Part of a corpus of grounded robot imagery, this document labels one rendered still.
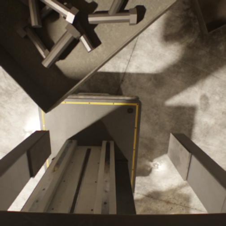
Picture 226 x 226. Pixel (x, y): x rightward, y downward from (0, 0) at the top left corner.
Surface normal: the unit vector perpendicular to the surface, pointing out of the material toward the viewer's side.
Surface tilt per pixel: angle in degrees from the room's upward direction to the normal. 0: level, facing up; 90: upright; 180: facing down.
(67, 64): 0
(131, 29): 0
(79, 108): 0
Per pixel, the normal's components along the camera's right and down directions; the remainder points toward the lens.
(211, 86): 0.01, 0.26
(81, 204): 0.03, -0.96
